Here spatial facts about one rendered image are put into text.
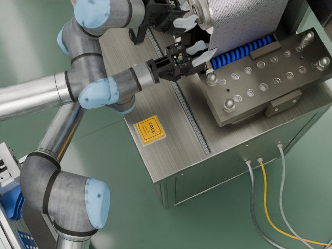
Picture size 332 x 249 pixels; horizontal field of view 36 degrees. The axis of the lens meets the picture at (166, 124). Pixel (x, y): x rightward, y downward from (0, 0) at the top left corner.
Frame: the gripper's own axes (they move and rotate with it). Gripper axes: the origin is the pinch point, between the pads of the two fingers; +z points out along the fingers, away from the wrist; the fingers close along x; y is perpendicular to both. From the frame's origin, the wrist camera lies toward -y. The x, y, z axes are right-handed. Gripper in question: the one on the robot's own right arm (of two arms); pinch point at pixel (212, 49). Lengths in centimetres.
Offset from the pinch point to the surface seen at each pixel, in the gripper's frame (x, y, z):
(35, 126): 41, -109, -70
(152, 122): -8.6, -16.6, -23.8
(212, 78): -7.6, -1.9, -3.6
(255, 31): -0.2, 0.2, 14.3
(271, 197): -41, -109, 22
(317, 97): -22.3, -19.0, 29.0
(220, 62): -2.8, -4.9, 1.8
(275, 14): -0.2, 7.1, 19.5
